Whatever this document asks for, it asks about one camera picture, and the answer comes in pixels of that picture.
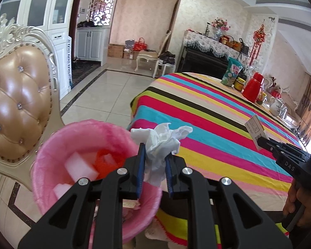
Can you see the white tissue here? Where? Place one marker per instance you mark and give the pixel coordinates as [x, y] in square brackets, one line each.
[160, 140]

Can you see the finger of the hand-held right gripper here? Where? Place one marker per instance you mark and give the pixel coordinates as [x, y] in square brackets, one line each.
[268, 146]
[290, 147]

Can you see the white foam sheet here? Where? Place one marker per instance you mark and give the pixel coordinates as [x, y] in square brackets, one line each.
[80, 166]

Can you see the red thermos jug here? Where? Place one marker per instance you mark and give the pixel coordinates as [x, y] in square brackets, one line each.
[252, 88]

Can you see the orange foam net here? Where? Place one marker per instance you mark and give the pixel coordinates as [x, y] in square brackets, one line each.
[101, 160]

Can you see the black handbag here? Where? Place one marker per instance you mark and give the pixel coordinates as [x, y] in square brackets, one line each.
[244, 48]

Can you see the large cardboard box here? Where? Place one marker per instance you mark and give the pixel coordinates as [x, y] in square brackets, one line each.
[115, 51]

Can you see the red knot ornament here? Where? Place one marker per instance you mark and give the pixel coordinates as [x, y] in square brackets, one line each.
[259, 37]

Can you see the green snack bag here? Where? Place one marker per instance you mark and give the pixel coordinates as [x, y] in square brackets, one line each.
[232, 72]

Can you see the striped tablecloth table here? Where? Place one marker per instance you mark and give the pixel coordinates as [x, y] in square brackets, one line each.
[210, 124]

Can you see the black piano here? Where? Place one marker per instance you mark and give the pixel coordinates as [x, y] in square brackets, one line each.
[202, 62]

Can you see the pink-lined trash bin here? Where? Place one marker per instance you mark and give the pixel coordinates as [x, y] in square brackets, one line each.
[54, 145]

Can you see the tall white glass-door cabinet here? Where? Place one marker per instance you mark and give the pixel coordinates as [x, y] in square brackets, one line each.
[38, 5]

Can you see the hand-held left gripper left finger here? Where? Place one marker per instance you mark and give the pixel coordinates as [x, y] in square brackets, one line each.
[141, 171]

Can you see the small white card box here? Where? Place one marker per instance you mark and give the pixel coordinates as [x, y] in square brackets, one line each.
[255, 129]

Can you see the person's right hand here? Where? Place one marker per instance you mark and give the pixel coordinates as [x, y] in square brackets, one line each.
[291, 199]

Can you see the ornate white sofa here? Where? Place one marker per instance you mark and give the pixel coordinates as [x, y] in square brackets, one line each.
[290, 101]

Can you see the dark bag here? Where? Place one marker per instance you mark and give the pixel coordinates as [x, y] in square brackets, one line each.
[167, 57]

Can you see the low white cabinet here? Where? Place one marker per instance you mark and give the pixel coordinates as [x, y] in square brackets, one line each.
[92, 46]

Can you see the white teapot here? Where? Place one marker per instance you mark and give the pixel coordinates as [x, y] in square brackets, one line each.
[277, 108]

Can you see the grey bag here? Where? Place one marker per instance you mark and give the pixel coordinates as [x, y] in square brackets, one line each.
[129, 44]

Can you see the wicker basket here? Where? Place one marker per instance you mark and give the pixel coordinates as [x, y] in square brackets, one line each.
[226, 41]

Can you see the lace piano cover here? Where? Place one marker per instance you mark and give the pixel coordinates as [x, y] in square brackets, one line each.
[204, 41]

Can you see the yellow label jar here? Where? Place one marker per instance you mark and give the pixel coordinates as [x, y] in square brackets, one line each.
[239, 84]

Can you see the small dark jar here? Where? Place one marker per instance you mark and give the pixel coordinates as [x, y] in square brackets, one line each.
[261, 99]

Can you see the red handbag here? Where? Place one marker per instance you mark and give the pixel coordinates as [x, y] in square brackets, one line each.
[140, 46]

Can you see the small cardboard box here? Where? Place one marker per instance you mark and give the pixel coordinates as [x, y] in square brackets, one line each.
[128, 54]

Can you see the cream cushioned white chair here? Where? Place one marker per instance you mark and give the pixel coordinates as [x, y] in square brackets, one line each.
[147, 55]

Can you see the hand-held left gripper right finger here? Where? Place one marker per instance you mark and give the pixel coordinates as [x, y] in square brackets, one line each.
[169, 176]

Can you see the flower bouquet in vase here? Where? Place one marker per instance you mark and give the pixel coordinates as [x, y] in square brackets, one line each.
[221, 24]

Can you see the white banner blue print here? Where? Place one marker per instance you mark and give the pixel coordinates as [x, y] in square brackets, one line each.
[69, 59]

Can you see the tan tufted ornate chair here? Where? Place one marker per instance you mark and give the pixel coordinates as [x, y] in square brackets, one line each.
[15, 96]

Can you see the dark doormat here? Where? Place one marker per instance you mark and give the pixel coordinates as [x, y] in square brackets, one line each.
[85, 71]

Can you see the white wooden chair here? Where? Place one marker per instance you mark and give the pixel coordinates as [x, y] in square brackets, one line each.
[162, 64]

